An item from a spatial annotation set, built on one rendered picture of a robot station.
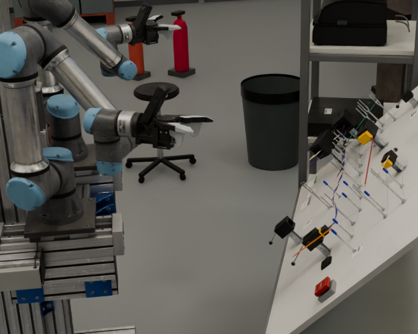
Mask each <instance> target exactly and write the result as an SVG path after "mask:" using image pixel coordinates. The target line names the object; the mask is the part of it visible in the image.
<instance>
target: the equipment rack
mask: <svg viewBox="0 0 418 334"><path fill-rule="evenodd" d="M320 8H321V0H313V19H314V15H317V13H318V12H320ZM310 21H311V0H301V55H300V98H299V181H298V190H299V188H301V186H302V184H304V183H306V182H307V151H310V156H309V159H310V158H311V157H312V156H313V155H315V154H314V153H313V152H312V151H311V150H310V149H309V148H310V147H311V146H312V144H313V142H314V141H315V140H316V139H317V137H318V136H310V135H308V118H309V109H310V107H311V103H312V100H313V96H314V97H318V85H319V62H364V63H388V64H408V65H407V82H406V91H407V90H408V89H409V90H410V91H413V90H414V89H415V88H416V87H417V86H418V0H413V1H412V11H411V20H410V21H409V28H410V32H409V31H408V28H407V26H406V25H405V24H403V23H396V22H395V21H387V41H386V44H384V45H381V46H376V45H351V44H322V45H317V44H314V43H313V27H314V26H313V20H312V23H311V25H310ZM311 53H312V54H311ZM320 53H324V54H320ZM354 54H375V55H354ZM379 55H400V56H379ZM309 61H312V66H311V102H310V105H309ZM396 104H398V103H383V107H384V108H385V109H386V110H387V111H389V110H390V109H391V108H393V107H394V106H395V105H396ZM308 143H310V144H308ZM315 158H317V157H316V156H315V157H313V158H312V159H311V160H309V178H308V180H310V179H311V178H312V177H313V176H314V175H315V174H316V162H315V163H313V164H311V162H312V161H313V160H314V159H315ZM316 160H317V159H316ZM316 160H315V161H316ZM303 182H304V183H303ZM301 183H302V184H301Z"/></svg>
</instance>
